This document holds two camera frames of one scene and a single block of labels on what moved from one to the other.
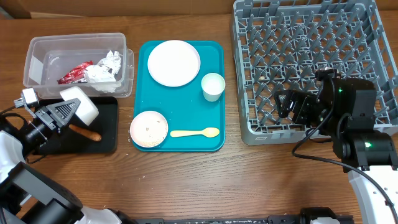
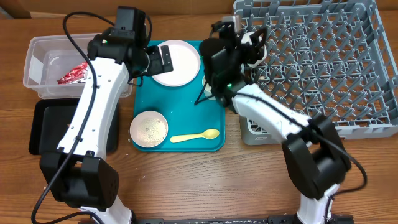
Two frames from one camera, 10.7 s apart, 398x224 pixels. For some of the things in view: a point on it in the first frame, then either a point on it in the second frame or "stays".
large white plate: [174, 63] stays
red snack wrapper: [76, 75] stays
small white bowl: [86, 110] to [246, 38]
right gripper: [302, 101] to [257, 52]
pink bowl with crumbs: [148, 129] stays
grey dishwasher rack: [280, 44] stays
